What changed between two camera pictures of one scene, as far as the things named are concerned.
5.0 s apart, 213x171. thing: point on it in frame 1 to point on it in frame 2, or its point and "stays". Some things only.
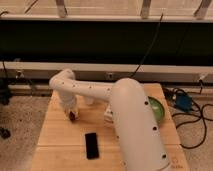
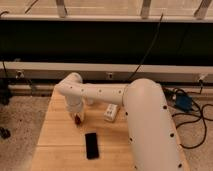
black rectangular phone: x=91 y=146 stays
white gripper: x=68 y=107 to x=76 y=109
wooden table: x=60 y=145 stays
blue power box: x=184 y=102 stays
